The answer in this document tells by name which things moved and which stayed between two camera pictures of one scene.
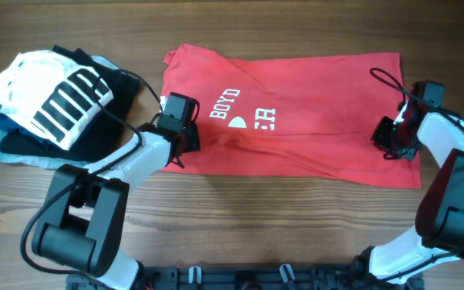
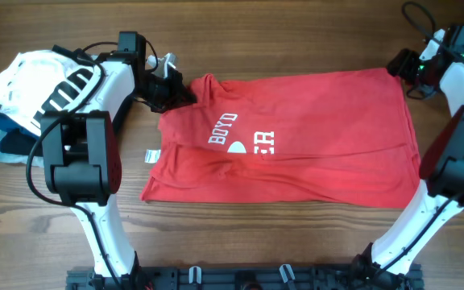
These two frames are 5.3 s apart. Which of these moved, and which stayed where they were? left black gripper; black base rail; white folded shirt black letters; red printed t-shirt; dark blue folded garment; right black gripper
Moved: left black gripper; red printed t-shirt; right black gripper
Stayed: dark blue folded garment; black base rail; white folded shirt black letters
